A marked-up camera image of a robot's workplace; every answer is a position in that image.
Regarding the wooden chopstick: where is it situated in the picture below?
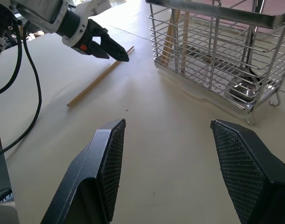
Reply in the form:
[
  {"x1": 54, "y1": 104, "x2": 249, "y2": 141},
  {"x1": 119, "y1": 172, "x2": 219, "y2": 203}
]
[
  {"x1": 160, "y1": 11, "x2": 175, "y2": 63},
  {"x1": 164, "y1": 9, "x2": 181, "y2": 66},
  {"x1": 66, "y1": 45, "x2": 135, "y2": 108}
]

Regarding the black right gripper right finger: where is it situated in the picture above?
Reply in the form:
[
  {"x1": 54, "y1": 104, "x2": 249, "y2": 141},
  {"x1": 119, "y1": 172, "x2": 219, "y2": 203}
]
[{"x1": 210, "y1": 119, "x2": 285, "y2": 224}]

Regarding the chrome wire basket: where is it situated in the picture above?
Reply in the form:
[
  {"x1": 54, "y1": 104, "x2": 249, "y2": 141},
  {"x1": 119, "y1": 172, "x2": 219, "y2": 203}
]
[{"x1": 145, "y1": 0, "x2": 285, "y2": 126}]

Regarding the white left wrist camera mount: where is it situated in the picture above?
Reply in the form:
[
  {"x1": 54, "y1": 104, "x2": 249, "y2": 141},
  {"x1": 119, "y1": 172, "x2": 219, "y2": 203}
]
[{"x1": 62, "y1": 0, "x2": 111, "y2": 47}]

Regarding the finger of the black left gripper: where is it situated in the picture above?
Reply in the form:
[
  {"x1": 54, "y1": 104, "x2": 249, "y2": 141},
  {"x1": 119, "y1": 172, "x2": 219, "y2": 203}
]
[
  {"x1": 100, "y1": 34, "x2": 130, "y2": 63},
  {"x1": 89, "y1": 41, "x2": 111, "y2": 60}
]

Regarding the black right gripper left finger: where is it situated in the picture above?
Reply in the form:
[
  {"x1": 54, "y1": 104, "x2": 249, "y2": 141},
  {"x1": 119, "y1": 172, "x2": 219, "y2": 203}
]
[{"x1": 41, "y1": 118, "x2": 127, "y2": 224}]

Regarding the grey robot body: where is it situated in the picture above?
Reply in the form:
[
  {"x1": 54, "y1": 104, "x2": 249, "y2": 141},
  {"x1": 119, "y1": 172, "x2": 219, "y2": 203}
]
[{"x1": 0, "y1": 150, "x2": 20, "y2": 224}]

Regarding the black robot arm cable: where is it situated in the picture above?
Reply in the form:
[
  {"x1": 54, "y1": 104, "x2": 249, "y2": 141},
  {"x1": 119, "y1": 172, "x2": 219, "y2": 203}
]
[{"x1": 0, "y1": 20, "x2": 43, "y2": 159}]

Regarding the metal spoon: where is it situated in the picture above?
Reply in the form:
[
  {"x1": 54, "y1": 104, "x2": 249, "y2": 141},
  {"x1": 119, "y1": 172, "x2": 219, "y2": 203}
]
[{"x1": 229, "y1": 0, "x2": 266, "y2": 104}]

